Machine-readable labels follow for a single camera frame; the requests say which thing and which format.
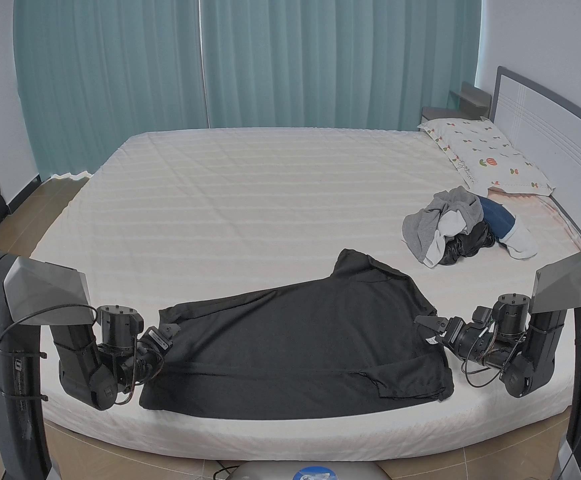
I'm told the blue-green curtain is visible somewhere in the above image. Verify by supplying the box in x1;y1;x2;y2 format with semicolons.
199;0;482;131
14;0;204;181

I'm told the black cable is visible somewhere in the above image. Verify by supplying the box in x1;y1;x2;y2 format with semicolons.
214;460;242;480
463;360;503;389
0;304;98;409

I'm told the bed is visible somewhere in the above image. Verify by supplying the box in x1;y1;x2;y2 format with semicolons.
35;65;581;464

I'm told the pile of clothes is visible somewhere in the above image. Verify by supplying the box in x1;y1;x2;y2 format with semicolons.
402;186;538;269

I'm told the white printed pillow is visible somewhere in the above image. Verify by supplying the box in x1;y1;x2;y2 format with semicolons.
417;117;557;196

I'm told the black T-shirt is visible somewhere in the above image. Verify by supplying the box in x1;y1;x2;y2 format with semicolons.
138;248;455;419

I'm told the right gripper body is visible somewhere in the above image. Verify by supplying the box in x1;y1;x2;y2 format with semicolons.
434;317;477;360

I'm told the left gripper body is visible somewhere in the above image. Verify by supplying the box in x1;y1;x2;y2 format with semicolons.
139;323;183;367

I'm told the grey bedside table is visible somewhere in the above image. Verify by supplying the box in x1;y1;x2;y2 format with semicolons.
420;82;492;124

